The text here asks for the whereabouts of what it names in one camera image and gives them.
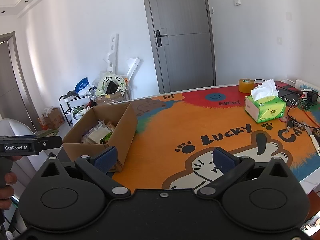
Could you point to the grey side door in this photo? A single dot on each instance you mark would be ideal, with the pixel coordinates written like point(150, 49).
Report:
point(10, 92)

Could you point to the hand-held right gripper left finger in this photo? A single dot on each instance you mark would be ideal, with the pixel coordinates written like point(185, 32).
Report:
point(106, 158)

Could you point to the black shoe rack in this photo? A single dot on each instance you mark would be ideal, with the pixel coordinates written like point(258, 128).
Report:
point(66, 100)

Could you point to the panda print toilet seat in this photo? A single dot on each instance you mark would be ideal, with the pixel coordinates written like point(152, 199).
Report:
point(101, 87)

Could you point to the black charger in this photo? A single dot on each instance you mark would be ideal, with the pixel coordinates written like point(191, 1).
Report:
point(312, 97)

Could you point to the yellow tape roll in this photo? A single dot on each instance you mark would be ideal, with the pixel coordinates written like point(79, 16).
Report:
point(245, 86)

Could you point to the white power strip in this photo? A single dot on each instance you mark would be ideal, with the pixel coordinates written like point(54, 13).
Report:
point(301, 83)

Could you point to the short white foam piece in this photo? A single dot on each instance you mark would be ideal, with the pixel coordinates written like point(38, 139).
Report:
point(132, 67)

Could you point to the small printed cardboard box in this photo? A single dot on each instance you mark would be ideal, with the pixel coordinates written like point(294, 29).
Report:
point(53, 118)

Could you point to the orange cracker packet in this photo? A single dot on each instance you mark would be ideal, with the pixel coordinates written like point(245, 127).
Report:
point(111, 125)

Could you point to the key bunch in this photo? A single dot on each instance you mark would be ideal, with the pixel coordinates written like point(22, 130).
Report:
point(291, 125)

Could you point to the colourful printed table mat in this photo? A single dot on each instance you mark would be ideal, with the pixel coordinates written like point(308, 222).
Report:
point(162, 142)

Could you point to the clear white cracker packet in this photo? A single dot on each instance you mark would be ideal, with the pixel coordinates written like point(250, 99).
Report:
point(98, 135)

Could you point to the person's left hand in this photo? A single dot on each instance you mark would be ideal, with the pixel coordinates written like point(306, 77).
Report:
point(7, 192)

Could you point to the green tissue box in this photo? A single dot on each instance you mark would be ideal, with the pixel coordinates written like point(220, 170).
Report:
point(267, 110)

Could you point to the green white snack packet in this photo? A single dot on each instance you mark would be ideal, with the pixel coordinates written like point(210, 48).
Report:
point(107, 137)

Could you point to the white rounded object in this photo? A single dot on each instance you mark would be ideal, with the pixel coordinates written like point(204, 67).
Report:
point(12, 128)

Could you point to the black flat device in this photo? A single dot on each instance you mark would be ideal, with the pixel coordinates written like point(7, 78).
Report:
point(290, 96)

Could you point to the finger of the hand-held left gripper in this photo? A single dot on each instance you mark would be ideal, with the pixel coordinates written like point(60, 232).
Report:
point(50, 142)

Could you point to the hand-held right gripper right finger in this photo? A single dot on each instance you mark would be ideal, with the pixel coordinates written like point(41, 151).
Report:
point(223, 158)

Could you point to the blue plastic bag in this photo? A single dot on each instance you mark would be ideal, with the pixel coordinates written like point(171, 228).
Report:
point(82, 85)

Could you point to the brown cardboard box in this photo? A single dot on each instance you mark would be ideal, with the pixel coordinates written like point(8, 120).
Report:
point(122, 130)

